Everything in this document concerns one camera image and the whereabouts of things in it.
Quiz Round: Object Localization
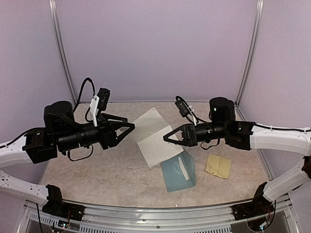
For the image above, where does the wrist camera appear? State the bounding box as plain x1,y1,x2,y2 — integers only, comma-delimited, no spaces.
97,88,110,111
175,100,190,117

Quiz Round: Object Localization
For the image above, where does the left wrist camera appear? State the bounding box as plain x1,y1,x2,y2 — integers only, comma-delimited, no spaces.
97,88,110,111

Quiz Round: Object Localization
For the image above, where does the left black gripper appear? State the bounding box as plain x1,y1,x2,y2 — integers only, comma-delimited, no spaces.
57,113,135,152

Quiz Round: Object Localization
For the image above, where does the lined letter paper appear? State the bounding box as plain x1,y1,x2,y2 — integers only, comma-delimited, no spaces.
129,107,184,167

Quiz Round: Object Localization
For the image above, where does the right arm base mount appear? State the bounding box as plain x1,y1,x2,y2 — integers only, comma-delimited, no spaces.
232,200,274,220

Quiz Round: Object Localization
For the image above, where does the aluminium front rail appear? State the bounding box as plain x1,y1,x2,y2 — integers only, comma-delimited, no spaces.
15,195,301,233

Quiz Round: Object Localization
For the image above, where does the blue envelope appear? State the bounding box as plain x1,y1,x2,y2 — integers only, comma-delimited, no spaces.
160,150,196,192

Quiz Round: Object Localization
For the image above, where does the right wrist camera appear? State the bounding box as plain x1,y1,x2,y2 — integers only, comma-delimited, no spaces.
175,100,190,117

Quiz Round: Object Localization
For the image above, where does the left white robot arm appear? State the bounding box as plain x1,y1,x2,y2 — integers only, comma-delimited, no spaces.
0,99,135,168

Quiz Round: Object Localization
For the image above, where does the left camera cable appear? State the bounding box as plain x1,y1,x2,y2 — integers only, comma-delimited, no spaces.
72,77,97,122

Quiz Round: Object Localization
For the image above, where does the right aluminium corner post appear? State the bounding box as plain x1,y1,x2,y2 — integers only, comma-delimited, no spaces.
235,0,264,108

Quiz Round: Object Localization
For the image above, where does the folded yellow paper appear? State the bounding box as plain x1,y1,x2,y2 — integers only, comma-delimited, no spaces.
205,154,231,179

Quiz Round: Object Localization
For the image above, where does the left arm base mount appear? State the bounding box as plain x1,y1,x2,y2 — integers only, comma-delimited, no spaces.
42,200,85,221

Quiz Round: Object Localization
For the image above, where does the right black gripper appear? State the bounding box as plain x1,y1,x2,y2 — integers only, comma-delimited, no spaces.
164,121,228,147

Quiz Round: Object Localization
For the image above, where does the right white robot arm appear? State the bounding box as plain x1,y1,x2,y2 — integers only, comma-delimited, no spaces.
163,96,311,216

